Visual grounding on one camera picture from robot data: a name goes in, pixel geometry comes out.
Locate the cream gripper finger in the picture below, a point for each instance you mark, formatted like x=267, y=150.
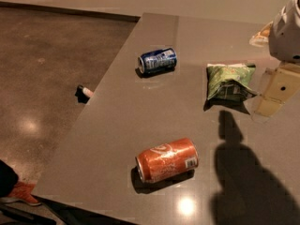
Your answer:
x=261, y=38
x=277, y=86

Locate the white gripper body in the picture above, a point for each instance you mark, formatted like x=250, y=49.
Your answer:
x=286, y=37

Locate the orange soda can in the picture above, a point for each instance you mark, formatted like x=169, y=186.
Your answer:
x=167, y=160

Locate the blue soda can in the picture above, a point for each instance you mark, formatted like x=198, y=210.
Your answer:
x=156, y=61

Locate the green chip bag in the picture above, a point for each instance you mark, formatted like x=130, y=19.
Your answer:
x=230, y=82

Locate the white marker with black cap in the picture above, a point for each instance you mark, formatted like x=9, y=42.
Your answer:
x=87, y=92

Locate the orange sneaker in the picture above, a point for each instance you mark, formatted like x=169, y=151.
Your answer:
x=20, y=193

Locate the black trouser leg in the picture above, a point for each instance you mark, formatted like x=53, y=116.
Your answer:
x=8, y=179

